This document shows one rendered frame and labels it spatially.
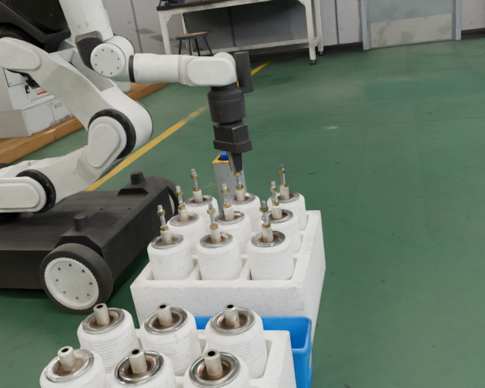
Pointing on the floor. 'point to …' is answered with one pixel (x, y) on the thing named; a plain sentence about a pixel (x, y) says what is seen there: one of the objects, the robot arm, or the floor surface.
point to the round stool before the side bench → (195, 41)
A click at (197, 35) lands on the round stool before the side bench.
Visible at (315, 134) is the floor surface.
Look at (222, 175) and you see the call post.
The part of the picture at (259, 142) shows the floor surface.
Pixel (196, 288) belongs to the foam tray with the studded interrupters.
